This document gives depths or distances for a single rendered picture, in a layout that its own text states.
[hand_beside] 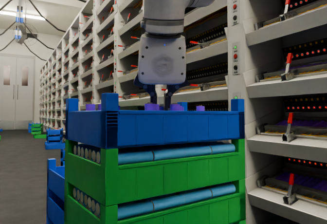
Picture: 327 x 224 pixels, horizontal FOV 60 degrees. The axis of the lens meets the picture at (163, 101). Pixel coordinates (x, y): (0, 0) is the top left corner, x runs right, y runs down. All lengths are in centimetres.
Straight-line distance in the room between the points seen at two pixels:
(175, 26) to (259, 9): 67
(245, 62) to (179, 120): 64
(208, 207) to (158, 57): 30
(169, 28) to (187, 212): 33
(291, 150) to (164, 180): 56
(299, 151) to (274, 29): 39
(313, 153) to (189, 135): 50
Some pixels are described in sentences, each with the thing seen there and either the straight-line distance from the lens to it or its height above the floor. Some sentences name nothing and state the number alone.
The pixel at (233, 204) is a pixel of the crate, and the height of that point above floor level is 28.
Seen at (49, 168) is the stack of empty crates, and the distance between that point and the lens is 89.
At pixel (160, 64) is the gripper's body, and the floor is 55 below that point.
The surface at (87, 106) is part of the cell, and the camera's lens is 57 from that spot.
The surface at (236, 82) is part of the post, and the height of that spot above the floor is 57.
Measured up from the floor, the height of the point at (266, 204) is 15.
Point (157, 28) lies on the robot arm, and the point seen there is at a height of 61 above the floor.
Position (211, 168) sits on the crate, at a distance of 54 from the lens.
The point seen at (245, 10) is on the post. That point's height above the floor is 83.
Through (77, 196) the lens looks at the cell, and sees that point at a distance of 58.
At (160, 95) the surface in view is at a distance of 165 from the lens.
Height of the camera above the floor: 45
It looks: 3 degrees up
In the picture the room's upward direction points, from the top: straight up
